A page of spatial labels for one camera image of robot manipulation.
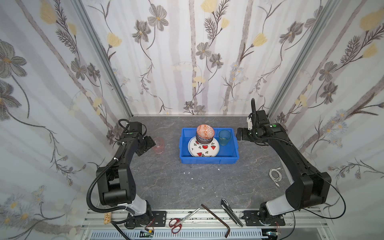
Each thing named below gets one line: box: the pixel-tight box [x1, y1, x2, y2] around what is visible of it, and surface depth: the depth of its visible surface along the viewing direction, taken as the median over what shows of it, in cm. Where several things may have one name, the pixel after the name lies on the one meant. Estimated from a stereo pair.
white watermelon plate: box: [187, 136, 220, 158], surface depth 99 cm
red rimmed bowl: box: [196, 134, 214, 145], surface depth 94 cm
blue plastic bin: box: [179, 127, 240, 165], surface depth 95 cm
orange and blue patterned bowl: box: [196, 124, 215, 140], surface depth 97 cm
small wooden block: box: [104, 212, 112, 225], surface depth 75 cm
